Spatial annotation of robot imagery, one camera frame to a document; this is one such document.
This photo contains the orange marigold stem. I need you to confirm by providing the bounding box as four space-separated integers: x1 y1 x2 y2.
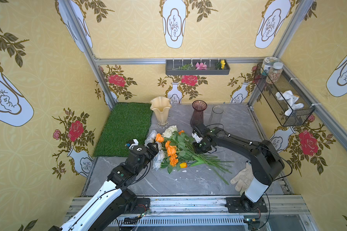
178 130 188 138

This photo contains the orange rose stem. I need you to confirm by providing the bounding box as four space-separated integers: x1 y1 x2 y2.
165 141 206 166

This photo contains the white rose stem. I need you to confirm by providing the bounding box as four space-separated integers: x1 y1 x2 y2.
163 126 194 150

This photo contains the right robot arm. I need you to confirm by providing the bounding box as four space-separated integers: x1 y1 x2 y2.
192 124 285 203

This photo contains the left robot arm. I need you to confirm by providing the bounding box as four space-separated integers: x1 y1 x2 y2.
49 143 159 231

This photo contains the pale blue rose middle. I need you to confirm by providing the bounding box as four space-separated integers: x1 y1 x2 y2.
154 142 165 163

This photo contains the pale blue rose top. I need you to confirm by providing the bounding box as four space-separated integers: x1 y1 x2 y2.
144 130 158 146

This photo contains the orange rose near mat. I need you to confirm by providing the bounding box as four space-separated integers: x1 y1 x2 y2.
155 133 164 143

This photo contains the clear glass vase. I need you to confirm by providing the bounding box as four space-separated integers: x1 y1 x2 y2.
209 105 224 127

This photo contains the purple glass vase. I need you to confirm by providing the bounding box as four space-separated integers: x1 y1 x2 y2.
190 100 207 128

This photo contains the orange marigold lower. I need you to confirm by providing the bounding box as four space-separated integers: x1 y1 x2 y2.
169 155 178 167

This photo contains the yellow orange tulip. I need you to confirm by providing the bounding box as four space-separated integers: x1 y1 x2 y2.
179 161 204 168

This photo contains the green artificial grass mat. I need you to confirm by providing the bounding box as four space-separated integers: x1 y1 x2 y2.
93 103 152 157

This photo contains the cream ruffled vase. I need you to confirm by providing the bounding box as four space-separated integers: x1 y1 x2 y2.
150 96 172 128

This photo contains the beige work glove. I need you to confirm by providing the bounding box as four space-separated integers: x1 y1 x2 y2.
230 161 254 194

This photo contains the pink flower in tray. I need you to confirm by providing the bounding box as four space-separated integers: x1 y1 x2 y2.
195 63 207 70

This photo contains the yellow flower in tray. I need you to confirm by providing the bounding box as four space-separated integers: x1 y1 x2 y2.
220 60 226 69

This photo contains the white cloth in basket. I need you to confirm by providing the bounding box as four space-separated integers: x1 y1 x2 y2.
275 90 304 116

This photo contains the bottle with colourful beads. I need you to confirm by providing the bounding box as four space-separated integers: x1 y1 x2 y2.
266 62 284 84

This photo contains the glass jar with white lid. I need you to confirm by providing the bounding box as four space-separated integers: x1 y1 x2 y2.
261 56 279 76

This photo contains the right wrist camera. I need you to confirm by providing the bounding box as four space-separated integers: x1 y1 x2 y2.
192 132 202 143

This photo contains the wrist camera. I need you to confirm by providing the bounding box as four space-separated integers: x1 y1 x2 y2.
192 132 202 143
125 139 139 150

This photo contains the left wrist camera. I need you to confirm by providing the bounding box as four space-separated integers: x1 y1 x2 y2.
125 139 139 150

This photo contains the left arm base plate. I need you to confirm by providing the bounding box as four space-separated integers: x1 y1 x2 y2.
125 197 150 214

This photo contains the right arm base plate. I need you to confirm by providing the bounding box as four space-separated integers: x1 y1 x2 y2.
225 197 269 213

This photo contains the grey wall planter tray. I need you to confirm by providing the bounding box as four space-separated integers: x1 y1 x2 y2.
165 58 230 76

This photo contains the black wire wall basket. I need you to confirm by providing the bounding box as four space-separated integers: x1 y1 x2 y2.
254 64 315 127

